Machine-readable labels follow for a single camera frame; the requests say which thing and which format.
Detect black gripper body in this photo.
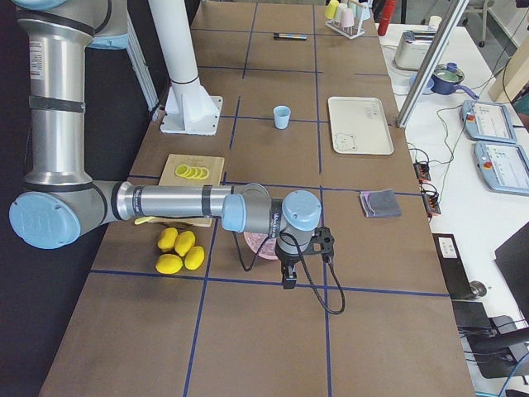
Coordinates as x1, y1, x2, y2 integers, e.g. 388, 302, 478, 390
275, 226, 335, 263

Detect steel muddler black tip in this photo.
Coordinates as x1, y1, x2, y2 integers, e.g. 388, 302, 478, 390
273, 32, 307, 41

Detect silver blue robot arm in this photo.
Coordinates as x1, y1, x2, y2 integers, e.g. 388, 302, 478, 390
1, 1, 148, 301

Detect pink bowl of ice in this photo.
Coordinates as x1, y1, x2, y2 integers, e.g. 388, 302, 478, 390
243, 232, 278, 261

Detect light blue plastic cup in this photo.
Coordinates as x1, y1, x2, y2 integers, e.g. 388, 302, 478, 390
273, 105, 291, 130

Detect pink cup on rack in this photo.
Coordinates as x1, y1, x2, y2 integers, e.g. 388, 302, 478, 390
340, 7, 355, 29

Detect yellow cup on rack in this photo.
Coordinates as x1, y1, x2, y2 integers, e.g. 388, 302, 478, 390
325, 0, 340, 20

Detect grey folded cloth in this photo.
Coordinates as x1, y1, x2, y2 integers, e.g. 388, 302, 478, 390
360, 189, 402, 218

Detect cream bear print tray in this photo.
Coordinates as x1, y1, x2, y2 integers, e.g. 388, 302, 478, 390
327, 96, 394, 155

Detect black power strip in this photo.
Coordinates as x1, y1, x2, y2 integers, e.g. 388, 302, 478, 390
413, 161, 441, 219

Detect lemon slices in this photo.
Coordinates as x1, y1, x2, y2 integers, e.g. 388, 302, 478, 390
174, 164, 210, 180

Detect wooden cutting board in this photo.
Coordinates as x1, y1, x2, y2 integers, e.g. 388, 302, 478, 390
147, 153, 226, 228

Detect yellow-green plastic knife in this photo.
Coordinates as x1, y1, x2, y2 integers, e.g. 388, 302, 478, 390
134, 216, 154, 226

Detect blue bowl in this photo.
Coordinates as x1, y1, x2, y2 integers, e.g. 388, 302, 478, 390
407, 74, 436, 96

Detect teach pendant near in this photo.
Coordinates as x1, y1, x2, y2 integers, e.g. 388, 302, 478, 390
474, 141, 528, 196

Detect teach pendant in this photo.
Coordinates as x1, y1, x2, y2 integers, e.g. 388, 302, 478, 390
474, 141, 528, 196
461, 100, 517, 144

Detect teach pendant far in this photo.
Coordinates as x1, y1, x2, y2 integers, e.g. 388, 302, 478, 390
461, 100, 517, 144

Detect blue saucepan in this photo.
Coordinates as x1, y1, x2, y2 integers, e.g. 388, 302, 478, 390
431, 62, 479, 100

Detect silver toaster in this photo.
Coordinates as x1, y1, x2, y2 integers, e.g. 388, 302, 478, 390
394, 30, 436, 71

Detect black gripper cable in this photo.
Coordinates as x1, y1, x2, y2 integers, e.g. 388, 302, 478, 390
231, 229, 346, 316

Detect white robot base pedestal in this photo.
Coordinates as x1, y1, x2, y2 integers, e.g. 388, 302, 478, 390
149, 0, 222, 136

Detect aluminium frame post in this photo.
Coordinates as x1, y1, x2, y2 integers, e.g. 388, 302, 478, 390
396, 0, 469, 128

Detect white wire cup rack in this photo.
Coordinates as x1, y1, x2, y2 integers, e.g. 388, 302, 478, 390
325, 0, 372, 40

